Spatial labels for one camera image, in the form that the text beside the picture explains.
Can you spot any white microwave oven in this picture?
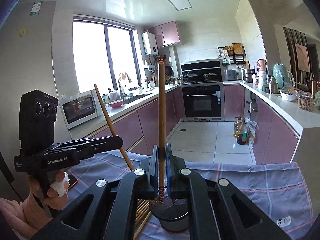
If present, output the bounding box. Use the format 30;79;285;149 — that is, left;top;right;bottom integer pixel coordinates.
60;89;103;130

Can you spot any left hand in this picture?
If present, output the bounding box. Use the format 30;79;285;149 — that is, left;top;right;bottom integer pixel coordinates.
1;170;69;239

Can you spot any kitchen window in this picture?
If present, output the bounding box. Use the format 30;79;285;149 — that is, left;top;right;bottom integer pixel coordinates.
72;20;142;93

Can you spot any yellow cooking oil bottle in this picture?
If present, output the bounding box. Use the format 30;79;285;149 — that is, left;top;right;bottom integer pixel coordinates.
233;116;242;138

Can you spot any purple plaid tablecloth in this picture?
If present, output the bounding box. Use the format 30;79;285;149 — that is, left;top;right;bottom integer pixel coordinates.
67;151;315;239

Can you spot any black mesh utensil holder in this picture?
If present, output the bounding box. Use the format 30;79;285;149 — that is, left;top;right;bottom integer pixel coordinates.
150;198;189;232

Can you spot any pink bowl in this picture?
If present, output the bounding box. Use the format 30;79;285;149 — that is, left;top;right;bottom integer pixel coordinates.
108;99;124;109

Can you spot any wooden chopstick plain brown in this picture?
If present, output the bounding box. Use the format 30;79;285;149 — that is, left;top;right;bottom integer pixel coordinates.
94;84;135;171

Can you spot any white water heater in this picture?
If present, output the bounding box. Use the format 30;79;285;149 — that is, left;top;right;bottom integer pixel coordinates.
142;31;158;56

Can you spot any pink thermos jug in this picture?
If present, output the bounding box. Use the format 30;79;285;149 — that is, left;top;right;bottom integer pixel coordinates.
257;59;267;72

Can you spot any steel stock pot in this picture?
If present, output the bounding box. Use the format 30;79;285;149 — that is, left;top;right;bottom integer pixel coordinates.
242;68;255;83

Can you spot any mint green kettle appliance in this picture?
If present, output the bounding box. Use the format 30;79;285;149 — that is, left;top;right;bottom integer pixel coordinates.
272;63;294;89

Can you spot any black built-in oven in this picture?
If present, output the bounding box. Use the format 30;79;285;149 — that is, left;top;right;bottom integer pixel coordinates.
182;82;225;121

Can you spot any wooden chopstick red patterned end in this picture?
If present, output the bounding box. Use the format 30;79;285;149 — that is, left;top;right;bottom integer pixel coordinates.
158;58;166;204

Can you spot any black range hood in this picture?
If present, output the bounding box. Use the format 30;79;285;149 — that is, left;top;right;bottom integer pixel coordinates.
181;59;222;83

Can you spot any grey refrigerator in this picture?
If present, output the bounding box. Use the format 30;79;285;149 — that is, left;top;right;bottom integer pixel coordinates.
1;2;56;200

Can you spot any dark sauce bottle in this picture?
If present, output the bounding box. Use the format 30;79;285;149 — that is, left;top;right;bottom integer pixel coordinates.
236;121;248;145

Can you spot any black wall spice rack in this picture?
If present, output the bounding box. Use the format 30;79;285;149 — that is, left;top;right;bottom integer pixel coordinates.
217;43;246;66

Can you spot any pink wall cabinet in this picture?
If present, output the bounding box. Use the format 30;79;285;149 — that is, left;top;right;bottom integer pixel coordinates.
148;21;181;47

